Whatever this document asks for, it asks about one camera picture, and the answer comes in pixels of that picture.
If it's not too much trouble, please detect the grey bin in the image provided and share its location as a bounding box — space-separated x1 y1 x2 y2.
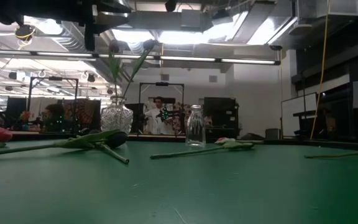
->
265 128 281 139

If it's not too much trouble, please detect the ribbed silver air duct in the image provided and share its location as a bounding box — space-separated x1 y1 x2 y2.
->
60 21 127 88

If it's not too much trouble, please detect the yellow hanging cable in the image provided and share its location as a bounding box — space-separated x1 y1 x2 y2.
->
309 0 331 140

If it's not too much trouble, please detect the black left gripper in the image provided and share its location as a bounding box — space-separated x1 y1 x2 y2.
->
0 0 132 52

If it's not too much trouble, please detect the green table mat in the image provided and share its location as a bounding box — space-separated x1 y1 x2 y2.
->
0 139 358 224

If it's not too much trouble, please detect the black chair back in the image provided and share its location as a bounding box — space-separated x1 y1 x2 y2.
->
239 133 265 142

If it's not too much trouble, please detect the purple artificial tulip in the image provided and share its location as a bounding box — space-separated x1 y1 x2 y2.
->
120 38 160 100
108 39 122 100
305 150 358 159

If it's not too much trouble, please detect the background flower bouquet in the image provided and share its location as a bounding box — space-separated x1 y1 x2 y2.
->
19 110 34 131

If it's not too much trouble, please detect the black cabinet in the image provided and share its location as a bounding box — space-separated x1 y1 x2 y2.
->
203 96 241 139

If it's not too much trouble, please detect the small clear bottle vase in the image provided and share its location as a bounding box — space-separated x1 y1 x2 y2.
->
185 105 206 147

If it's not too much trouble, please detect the textured round crystal vase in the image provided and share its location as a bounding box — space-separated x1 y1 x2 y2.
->
100 95 134 135

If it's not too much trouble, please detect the dark patterned cloth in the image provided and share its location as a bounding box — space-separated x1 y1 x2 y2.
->
61 98 102 132

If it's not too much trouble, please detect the ceiling cord reel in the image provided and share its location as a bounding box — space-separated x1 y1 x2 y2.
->
13 24 37 50

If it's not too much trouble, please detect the whiteboard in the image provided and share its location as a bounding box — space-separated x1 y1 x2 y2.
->
280 92 318 137

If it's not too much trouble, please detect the black station frame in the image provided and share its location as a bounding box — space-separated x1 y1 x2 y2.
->
138 82 185 136
27 76 80 134

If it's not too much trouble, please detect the black monitor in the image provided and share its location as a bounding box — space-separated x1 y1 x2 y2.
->
4 96 27 127

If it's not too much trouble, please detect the person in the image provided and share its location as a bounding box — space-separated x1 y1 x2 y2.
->
144 96 169 136
41 103 67 133

